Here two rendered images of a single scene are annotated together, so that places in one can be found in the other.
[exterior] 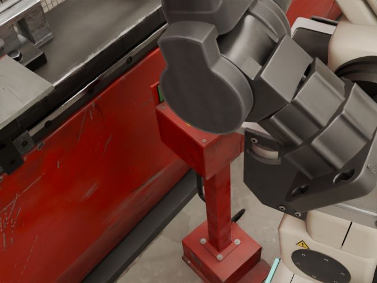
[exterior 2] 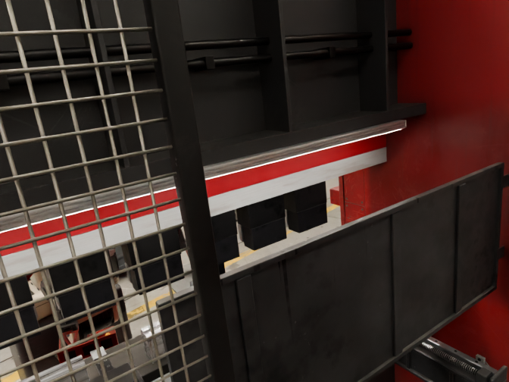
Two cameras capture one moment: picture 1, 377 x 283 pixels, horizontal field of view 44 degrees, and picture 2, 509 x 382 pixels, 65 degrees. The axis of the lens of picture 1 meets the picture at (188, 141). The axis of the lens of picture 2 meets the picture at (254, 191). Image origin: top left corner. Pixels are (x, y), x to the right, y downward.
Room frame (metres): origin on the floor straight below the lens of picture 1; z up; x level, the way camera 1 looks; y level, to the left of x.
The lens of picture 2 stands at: (1.82, 0.89, 1.68)
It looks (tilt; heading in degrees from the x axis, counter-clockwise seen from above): 16 degrees down; 192
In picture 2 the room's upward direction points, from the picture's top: 7 degrees counter-clockwise
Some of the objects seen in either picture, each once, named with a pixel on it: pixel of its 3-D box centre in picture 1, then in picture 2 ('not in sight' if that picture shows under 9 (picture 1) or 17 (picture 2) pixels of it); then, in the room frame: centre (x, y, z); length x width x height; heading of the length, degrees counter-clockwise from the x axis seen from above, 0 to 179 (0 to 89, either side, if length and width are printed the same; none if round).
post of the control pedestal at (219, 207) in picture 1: (217, 197); not in sight; (0.69, -0.06, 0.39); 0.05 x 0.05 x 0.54; 36
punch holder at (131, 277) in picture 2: not in sight; (153, 257); (0.82, 0.34, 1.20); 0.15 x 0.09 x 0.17; 135
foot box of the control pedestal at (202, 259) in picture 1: (226, 256); not in sight; (0.67, -0.08, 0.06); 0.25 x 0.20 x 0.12; 36
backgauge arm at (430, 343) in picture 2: not in sight; (396, 336); (0.65, 1.05, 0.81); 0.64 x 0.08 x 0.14; 45
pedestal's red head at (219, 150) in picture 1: (213, 110); (91, 351); (0.69, -0.06, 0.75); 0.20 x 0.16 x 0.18; 126
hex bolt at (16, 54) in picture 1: (14, 56); not in sight; (0.75, 0.32, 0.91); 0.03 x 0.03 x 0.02
